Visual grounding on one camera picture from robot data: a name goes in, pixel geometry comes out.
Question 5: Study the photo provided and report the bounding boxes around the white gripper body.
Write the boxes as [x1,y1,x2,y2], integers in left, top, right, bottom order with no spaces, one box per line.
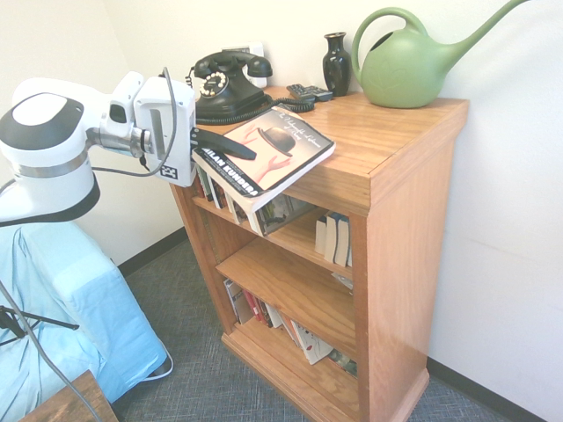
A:
[132,76,198,188]

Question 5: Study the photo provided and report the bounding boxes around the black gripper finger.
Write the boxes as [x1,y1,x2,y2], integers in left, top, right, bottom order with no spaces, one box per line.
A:
[191,127,259,161]

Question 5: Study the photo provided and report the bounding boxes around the Milan Kundera paperback book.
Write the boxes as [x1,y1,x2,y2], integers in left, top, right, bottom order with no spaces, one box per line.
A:
[192,105,337,216]

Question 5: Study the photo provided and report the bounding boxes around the green and white book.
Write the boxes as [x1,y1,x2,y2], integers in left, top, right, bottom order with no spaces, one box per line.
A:
[200,170,216,204]

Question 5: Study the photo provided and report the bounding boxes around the black rotary telephone base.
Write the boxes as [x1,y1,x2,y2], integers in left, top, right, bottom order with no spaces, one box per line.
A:
[194,65,274,119]

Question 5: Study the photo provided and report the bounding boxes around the black spine book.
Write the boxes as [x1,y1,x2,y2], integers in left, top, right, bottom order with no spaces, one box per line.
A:
[209,178,228,210]

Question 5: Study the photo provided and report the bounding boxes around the black rotary telephone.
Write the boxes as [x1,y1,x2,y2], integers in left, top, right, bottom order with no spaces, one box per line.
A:
[184,65,316,127]

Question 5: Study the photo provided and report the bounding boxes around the white spine book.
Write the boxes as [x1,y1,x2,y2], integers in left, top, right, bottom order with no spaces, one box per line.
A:
[223,191,242,221]

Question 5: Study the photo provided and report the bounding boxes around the brown and white book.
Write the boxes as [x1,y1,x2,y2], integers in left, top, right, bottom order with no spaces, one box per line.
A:
[232,200,251,226]

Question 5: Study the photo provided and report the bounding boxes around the black telephone handset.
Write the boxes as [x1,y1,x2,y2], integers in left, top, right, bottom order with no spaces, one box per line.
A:
[193,49,274,79]

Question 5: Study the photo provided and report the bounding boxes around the photo cover book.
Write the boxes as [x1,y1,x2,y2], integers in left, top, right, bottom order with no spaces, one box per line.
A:
[255,193,316,238]

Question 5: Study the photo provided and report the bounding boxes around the black remote control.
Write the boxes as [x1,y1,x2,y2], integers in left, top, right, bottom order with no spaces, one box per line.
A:
[286,83,316,101]
[303,85,334,103]

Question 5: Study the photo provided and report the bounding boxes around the short cream paperback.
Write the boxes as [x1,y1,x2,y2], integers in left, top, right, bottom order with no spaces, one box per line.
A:
[314,215,329,257]

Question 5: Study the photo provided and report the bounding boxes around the black glossy vase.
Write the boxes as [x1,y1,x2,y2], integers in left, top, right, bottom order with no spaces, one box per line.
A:
[323,32,352,98]

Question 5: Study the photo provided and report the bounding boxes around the tall cream paperback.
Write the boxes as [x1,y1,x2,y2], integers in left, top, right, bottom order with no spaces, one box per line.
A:
[324,211,340,266]

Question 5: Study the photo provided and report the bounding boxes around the large white leaning book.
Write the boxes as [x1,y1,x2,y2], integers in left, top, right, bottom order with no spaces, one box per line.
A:
[223,278,255,326]

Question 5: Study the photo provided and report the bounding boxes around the red spine book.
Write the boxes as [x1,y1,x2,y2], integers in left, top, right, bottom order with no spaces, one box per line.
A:
[243,289,266,325]

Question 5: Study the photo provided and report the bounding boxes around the dark thin book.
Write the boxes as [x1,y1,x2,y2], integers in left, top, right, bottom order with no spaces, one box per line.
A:
[254,297,274,329]

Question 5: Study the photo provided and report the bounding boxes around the plain white thin book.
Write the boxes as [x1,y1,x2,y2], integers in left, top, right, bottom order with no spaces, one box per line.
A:
[265,302,283,330]

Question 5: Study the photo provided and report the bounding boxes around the oak wooden bookshelf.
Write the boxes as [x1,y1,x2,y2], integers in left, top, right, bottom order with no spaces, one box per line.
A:
[169,85,470,422]

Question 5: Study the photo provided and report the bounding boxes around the green plastic watering can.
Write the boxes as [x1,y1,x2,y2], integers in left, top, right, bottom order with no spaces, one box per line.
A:
[350,0,534,110]

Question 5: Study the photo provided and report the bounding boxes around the orange spine book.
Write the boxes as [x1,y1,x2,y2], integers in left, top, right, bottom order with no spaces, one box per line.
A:
[280,313,302,349]

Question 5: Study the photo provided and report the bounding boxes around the light blue cloth cover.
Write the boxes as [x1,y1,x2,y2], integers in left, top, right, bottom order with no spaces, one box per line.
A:
[0,222,167,422]

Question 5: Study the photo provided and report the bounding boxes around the white book red marks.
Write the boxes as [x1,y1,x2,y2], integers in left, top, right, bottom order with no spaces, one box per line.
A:
[289,320,334,367]

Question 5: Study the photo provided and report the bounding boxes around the black tripod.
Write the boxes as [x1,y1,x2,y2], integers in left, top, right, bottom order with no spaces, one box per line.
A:
[0,305,81,348]

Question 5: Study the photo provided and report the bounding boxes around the dark flat-lying book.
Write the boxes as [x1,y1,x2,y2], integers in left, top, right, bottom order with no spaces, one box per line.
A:
[326,348,359,380]

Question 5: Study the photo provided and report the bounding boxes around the dark wooden table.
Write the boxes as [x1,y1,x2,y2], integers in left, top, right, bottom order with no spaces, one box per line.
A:
[19,369,120,422]

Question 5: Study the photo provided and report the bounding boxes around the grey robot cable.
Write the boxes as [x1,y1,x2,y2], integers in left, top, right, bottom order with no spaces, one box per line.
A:
[0,65,182,422]

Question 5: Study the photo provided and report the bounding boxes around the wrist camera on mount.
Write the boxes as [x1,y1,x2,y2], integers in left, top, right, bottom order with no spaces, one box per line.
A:
[107,70,145,129]

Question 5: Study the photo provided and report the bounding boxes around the white framed wall device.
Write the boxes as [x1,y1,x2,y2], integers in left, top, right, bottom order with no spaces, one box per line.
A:
[221,40,268,89]

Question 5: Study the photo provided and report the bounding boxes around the white floor cable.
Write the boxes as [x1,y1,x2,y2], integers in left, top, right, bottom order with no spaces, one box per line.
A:
[139,346,174,382]

